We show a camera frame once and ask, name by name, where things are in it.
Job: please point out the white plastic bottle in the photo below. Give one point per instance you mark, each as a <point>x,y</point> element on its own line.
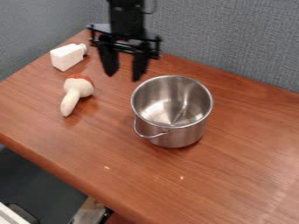
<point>69,55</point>

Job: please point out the table leg frame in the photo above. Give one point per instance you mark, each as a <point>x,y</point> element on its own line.
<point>93,213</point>

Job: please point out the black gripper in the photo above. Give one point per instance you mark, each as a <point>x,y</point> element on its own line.
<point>125,35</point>

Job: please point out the white toy mushroom red cap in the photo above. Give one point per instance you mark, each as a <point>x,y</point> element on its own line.
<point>78,87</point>

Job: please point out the shiny metal pot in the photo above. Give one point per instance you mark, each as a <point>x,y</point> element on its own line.
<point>173,106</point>

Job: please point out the white box at corner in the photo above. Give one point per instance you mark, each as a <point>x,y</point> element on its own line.
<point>8,217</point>

